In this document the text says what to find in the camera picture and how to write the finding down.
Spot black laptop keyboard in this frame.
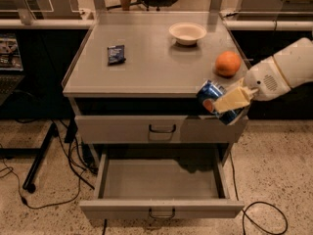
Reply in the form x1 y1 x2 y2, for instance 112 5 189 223
0 74 24 105

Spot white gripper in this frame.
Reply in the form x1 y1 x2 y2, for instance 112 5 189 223
213 57 291 114

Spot open grey lower drawer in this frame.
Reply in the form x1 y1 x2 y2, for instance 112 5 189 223
80 150 244 219

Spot dark blue snack packet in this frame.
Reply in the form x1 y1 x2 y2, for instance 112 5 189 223
108 45 126 65

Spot orange fruit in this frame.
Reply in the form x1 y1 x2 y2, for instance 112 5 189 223
215 51 241 77

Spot blue pepsi can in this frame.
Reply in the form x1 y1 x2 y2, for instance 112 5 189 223
197 80 243 125

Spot white horizontal rail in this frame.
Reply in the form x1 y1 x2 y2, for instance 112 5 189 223
0 20 95 29

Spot black floor cable left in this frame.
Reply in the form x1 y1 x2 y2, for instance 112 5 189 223
0 118 98 210

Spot black table leg stand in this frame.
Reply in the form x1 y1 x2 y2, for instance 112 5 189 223
0 123 59 193

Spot closed grey upper drawer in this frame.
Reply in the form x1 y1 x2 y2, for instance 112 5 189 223
75 116 247 144

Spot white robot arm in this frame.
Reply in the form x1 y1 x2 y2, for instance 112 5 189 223
213 37 313 114

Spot grey metal drawer cabinet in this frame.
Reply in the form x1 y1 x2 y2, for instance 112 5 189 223
61 11 252 168

